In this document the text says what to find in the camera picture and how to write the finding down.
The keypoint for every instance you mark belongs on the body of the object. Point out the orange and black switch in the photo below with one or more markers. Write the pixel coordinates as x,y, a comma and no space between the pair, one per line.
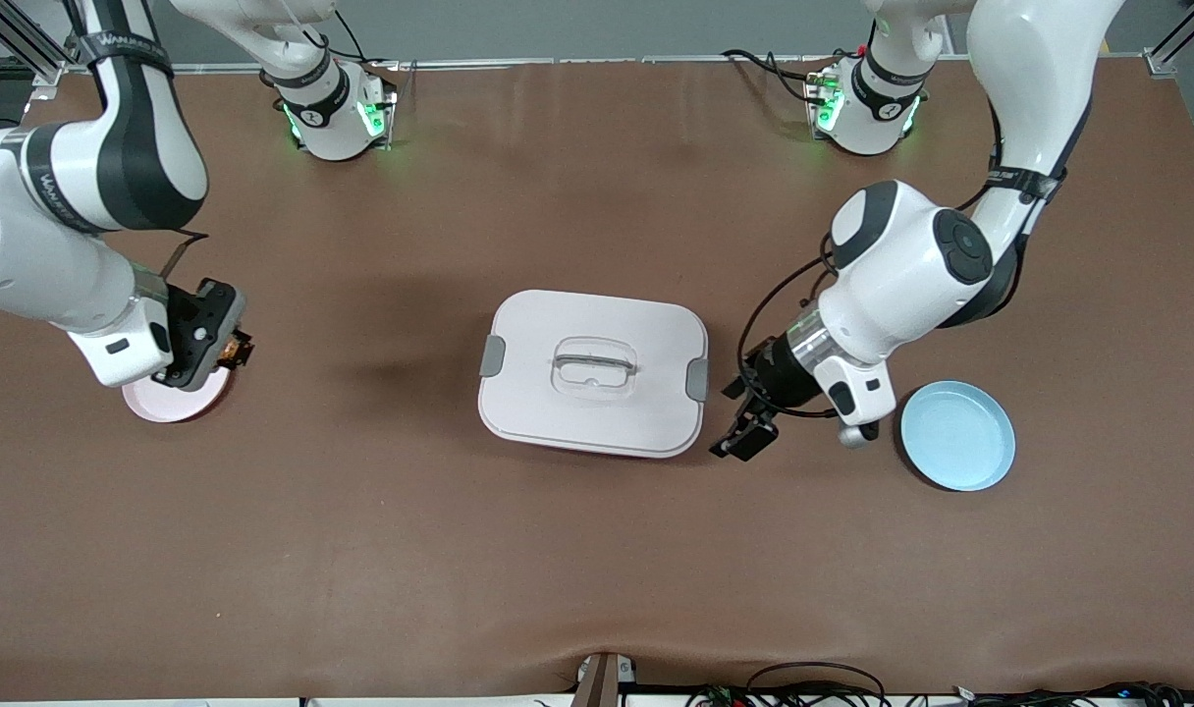
236,349

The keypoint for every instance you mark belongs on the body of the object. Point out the white lidded storage box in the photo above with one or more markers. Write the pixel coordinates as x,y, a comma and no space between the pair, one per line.
597,422

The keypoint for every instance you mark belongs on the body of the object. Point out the light blue round plate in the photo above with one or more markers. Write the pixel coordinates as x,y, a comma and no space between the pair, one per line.
955,437

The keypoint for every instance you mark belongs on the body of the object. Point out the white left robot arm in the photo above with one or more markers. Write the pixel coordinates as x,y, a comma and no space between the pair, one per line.
901,265

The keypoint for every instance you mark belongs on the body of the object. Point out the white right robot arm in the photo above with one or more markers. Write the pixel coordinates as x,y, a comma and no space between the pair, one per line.
57,255

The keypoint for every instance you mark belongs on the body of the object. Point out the brown camera mount bracket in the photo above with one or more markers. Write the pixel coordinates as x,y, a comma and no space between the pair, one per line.
597,682

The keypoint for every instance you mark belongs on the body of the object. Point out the pale pink round plate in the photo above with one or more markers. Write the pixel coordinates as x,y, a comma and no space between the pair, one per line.
170,405

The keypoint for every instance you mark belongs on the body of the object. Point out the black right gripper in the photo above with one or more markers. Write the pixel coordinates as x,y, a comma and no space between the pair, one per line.
243,353

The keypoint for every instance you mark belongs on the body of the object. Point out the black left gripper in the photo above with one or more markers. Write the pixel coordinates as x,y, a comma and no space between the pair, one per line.
780,378

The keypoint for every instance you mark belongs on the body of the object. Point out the grey box latch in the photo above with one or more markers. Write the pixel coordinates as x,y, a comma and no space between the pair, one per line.
698,380
492,355

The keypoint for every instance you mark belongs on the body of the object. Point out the aluminium frame profile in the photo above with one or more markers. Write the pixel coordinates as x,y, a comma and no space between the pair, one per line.
45,81
1159,61

